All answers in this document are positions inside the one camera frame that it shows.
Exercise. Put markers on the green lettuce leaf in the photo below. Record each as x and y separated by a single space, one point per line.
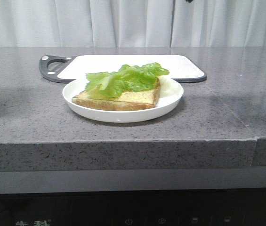
110 85

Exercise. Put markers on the bottom toasted bread slice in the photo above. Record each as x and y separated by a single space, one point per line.
128 101

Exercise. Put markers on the white round plate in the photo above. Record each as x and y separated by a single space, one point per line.
171 90

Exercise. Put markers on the white grey cutting board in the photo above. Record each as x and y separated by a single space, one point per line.
66 69

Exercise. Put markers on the white pleated curtain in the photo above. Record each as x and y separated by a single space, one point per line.
132 23

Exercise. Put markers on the black appliance control panel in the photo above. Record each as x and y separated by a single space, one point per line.
208 207

